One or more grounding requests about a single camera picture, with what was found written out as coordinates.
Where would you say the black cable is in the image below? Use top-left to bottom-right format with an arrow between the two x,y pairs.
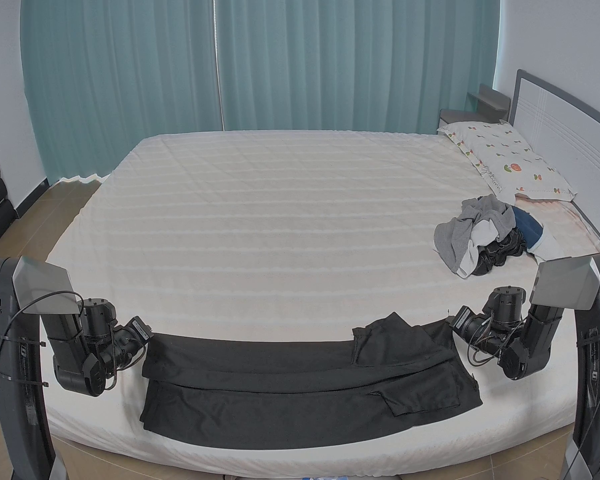
0,290 -> 86,411

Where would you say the white printed pillow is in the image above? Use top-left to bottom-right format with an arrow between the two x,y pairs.
436,119 -> 578,201

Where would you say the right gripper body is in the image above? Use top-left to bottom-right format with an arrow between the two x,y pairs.
451,306 -> 491,345

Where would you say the bed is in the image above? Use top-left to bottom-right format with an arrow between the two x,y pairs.
40,68 -> 600,476

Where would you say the pile of clothes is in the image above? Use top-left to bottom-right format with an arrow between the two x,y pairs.
433,194 -> 561,280

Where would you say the grey bedside table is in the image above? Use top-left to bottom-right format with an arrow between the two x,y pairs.
439,84 -> 511,125

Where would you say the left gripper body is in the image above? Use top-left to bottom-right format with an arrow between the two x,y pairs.
111,316 -> 154,370

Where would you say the blue-green curtain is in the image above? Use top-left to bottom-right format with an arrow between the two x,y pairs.
215,0 -> 501,134
20,0 -> 226,181

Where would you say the black T-shirt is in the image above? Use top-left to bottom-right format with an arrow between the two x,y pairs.
139,312 -> 483,441

